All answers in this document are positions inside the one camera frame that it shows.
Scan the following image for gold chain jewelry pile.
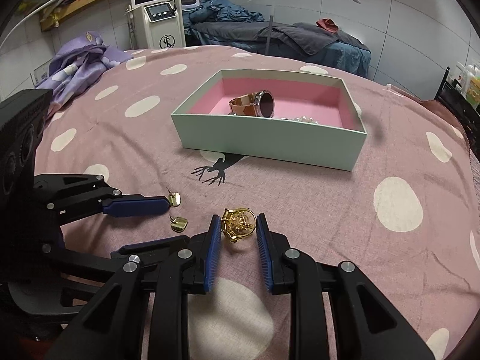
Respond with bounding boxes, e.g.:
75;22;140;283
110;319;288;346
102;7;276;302
220;208;256;243

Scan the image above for brown strap wristwatch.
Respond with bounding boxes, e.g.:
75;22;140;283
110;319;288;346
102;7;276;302
229;90;275;118

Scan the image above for white pearl bracelet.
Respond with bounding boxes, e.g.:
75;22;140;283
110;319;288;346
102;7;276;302
280;115;320;125

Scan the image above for gold square earring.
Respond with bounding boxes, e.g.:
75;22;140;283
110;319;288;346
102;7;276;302
167;190;182;207

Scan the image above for gold heart earring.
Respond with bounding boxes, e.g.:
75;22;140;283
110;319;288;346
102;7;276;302
169;216;188;233

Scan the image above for purple floral blanket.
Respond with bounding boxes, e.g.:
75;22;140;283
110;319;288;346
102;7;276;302
37;31;132;118

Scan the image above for white beauty machine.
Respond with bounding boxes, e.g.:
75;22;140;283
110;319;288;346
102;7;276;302
126;0;185;50

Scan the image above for mint box pink interior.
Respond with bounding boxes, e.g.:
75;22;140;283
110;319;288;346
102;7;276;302
171;69;367;171

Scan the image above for blue massage bed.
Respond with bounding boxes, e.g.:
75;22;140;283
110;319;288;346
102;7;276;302
182;0;371;78

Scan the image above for crumpled blue sheets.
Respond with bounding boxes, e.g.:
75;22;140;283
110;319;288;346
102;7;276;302
182;0;264;26

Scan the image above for black trolley rack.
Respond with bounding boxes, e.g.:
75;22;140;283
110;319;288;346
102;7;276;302
434;67;480;152

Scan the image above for dark grey blanket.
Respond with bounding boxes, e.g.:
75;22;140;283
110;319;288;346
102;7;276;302
190;22;368;56

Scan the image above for green label bottle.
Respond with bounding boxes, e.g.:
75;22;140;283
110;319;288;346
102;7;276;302
465;76;480;109

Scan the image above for red cloth on bed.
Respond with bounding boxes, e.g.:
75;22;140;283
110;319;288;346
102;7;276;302
316;18;339;33

